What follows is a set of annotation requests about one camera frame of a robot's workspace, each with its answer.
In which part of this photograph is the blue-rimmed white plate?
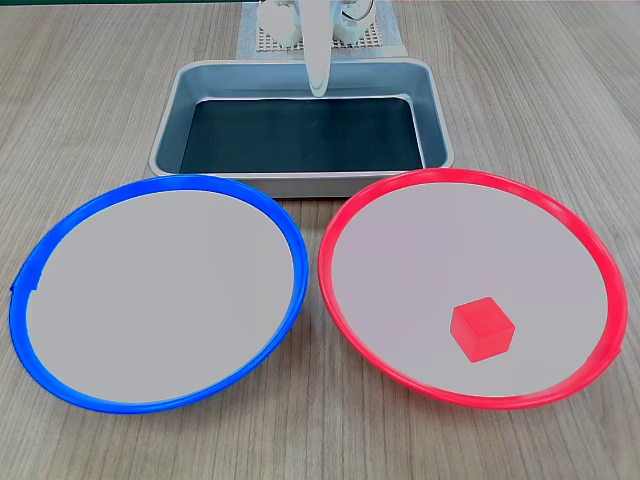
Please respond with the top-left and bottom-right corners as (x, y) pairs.
(8, 173), (311, 416)

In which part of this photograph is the red-rimmed white plate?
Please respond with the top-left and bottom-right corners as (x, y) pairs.
(317, 167), (629, 412)

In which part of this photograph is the red cube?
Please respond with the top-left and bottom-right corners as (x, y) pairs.
(449, 296), (517, 364)

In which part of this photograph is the steel tray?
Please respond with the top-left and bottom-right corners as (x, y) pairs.
(148, 58), (455, 199)

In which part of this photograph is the black tray mat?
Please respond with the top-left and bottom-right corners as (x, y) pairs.
(178, 96), (427, 175)

